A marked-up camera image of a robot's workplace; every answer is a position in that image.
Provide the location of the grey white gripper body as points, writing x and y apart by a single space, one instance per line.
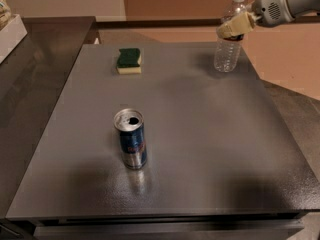
267 10

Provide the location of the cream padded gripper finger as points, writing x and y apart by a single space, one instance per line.
240 24

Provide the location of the clear plastic water bottle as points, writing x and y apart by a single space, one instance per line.
228 50

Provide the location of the blue silver redbull can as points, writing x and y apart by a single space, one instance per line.
129 124

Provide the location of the green yellow sponge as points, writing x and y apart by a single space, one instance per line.
129 61

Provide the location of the dark side counter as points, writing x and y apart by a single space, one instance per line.
31 80

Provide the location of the white box on counter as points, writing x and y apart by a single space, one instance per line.
11 35

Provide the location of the item atop white box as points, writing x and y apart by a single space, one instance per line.
5 14

